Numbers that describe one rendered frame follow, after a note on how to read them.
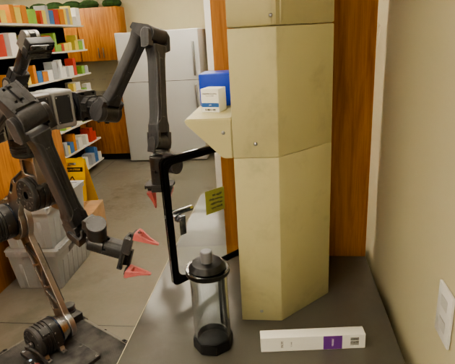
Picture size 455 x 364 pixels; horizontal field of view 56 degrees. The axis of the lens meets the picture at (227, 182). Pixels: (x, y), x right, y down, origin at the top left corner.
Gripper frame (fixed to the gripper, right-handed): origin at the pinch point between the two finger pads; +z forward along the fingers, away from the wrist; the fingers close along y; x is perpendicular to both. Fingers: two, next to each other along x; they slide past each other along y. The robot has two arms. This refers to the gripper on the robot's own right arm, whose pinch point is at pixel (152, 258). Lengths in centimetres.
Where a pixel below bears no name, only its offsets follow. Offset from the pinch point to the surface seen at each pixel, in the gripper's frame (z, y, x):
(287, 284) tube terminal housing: 38.9, 7.7, -11.0
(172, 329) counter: 12.1, -12.9, -13.4
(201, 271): 15.7, 10.9, -27.1
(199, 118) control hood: 5.2, 44.9, -18.8
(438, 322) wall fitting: 64, 20, -40
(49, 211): -98, -51, 158
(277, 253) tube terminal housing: 33.4, 16.6, -14.2
